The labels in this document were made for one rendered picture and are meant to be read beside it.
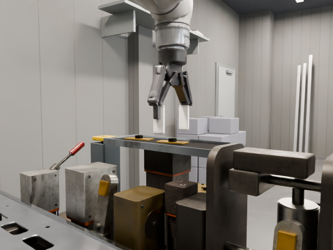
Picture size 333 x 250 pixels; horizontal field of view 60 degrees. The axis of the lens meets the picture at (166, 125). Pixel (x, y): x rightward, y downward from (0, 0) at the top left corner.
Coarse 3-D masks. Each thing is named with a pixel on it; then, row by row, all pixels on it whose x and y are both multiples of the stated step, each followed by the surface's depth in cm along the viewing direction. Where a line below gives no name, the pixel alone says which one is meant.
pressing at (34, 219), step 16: (0, 192) 85; (0, 208) 73; (16, 208) 73; (32, 208) 72; (0, 224) 63; (32, 224) 63; (48, 224) 63; (64, 224) 63; (0, 240) 55; (16, 240) 55; (48, 240) 56; (64, 240) 55; (80, 240) 55; (96, 240) 55
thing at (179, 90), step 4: (180, 72) 76; (180, 76) 76; (180, 80) 77; (180, 84) 78; (176, 88) 79; (180, 88) 79; (184, 88) 79; (176, 92) 80; (180, 92) 80; (184, 92) 80; (180, 96) 81; (184, 96) 80; (180, 100) 82; (184, 100) 81; (188, 100) 82; (188, 104) 82
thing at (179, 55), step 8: (168, 48) 72; (176, 48) 72; (160, 56) 73; (168, 56) 72; (176, 56) 72; (184, 56) 73; (160, 64) 75; (168, 64) 72; (176, 64) 75; (184, 64) 75; (168, 72) 72; (176, 80) 76
